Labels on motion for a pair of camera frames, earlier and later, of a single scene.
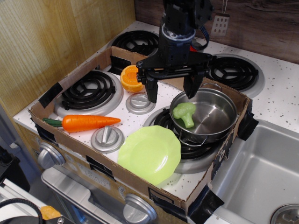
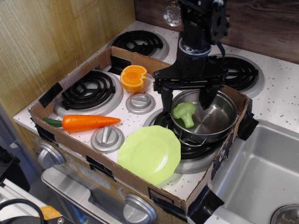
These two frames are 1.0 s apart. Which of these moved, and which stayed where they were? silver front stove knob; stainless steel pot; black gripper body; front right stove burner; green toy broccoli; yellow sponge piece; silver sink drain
Moved: black gripper body
Stayed: yellow sponge piece; silver front stove knob; stainless steel pot; green toy broccoli; silver sink drain; front right stove burner
